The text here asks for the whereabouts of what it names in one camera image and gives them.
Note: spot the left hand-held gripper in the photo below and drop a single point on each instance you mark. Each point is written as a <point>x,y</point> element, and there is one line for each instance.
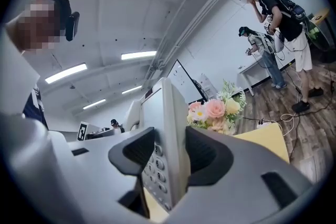
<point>89,130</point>

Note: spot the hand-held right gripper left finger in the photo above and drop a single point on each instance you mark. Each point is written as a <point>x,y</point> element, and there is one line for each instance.
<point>136,150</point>

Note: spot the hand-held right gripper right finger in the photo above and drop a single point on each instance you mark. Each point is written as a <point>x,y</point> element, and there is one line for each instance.
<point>207,157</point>

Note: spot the grey desk telephone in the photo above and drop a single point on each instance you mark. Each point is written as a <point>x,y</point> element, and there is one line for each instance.
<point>168,112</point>

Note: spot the long ceiling light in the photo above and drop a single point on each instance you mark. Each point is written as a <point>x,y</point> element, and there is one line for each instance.
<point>131,89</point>
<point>94,104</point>
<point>65,73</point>
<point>138,55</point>

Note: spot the pastel artificial flower bouquet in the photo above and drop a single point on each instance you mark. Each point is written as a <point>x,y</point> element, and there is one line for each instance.
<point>218,110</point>

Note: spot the white power strip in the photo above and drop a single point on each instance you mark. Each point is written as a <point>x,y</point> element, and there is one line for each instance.
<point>263,124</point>

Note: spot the white storage cabinet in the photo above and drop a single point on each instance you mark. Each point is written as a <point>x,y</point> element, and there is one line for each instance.
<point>207,85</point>

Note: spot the person's white shirt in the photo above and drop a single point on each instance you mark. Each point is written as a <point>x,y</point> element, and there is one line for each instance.
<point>15,78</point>

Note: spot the white table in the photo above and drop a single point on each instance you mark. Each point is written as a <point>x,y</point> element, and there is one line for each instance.
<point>249,72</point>

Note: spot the person's head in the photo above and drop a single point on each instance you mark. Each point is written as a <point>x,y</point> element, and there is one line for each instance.
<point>39,23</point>

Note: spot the round yellow table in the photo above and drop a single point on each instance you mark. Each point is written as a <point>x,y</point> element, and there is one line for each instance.
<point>321,15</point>

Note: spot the white board with black frame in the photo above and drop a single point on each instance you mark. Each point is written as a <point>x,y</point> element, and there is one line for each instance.
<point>183,78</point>

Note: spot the black head-worn camera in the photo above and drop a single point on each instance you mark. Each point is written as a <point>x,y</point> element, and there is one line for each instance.
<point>72,26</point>

